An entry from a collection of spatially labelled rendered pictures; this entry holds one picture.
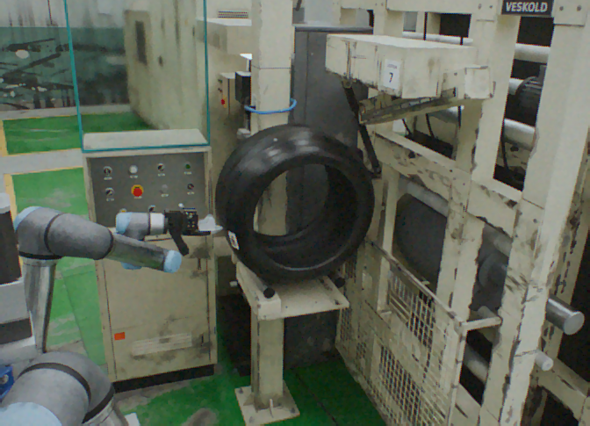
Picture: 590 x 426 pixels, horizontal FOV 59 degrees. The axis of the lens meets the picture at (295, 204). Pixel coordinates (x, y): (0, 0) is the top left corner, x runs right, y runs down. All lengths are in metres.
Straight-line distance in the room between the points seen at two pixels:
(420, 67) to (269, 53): 0.68
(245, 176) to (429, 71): 0.67
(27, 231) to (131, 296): 1.17
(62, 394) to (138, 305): 1.83
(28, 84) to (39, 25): 1.03
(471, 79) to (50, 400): 1.28
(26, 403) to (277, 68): 1.54
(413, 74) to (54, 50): 9.30
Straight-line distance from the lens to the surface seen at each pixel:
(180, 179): 2.49
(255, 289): 2.04
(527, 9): 1.67
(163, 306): 2.71
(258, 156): 1.78
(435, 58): 1.63
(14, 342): 1.19
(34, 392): 0.87
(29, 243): 1.57
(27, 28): 10.49
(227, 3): 5.14
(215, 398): 2.88
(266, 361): 2.59
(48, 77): 10.58
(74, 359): 0.93
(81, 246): 1.50
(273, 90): 2.08
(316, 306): 2.06
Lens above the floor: 1.88
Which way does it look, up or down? 21 degrees down
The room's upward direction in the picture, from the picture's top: 2 degrees clockwise
